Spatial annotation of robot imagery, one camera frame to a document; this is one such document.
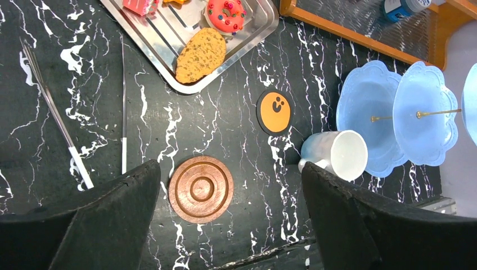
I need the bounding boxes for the steel serving tray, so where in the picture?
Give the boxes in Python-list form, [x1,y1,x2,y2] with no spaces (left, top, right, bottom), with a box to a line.
[101,1,279,95]

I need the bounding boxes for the white ceramic mug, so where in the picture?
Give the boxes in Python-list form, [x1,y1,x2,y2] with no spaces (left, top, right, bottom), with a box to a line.
[298,130,368,182]

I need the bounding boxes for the brown chocolate chip cookie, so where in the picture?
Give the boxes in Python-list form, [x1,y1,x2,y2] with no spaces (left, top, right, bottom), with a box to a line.
[175,28,226,84]

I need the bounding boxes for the orange yellow pastry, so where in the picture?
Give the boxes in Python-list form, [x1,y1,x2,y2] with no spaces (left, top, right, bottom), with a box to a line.
[163,0,186,5]

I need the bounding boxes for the brown wooden round coaster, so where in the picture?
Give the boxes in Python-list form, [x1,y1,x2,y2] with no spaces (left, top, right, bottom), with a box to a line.
[168,156,234,223]

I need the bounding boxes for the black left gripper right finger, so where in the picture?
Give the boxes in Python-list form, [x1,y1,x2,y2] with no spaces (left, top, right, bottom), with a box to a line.
[301,162,476,269]

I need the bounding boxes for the pink layered cake slice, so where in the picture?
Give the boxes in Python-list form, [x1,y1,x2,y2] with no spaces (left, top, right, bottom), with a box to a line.
[122,0,160,16]

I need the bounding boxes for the blue lidded jar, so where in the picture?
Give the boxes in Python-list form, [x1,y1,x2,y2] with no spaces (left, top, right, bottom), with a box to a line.
[382,0,431,23]

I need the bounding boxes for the wooden two-tier shelf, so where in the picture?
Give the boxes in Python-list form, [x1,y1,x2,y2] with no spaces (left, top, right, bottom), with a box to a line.
[279,0,476,70]

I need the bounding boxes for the red sprinkled donut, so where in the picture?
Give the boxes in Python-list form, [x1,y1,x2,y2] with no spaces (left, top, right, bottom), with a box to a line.
[204,0,247,35]

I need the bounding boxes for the blue three-tier cake stand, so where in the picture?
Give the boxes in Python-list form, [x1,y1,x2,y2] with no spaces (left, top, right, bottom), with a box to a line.
[336,60,476,178]

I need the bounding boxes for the orange black round coaster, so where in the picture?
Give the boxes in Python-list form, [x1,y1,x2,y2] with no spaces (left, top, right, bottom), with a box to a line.
[256,90,295,137]

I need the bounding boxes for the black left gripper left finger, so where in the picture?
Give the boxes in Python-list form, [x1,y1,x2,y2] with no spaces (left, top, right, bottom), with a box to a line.
[1,160,161,269]

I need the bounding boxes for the steel food tongs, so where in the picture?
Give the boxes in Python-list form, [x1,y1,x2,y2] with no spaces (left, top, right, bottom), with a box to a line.
[19,35,128,190]

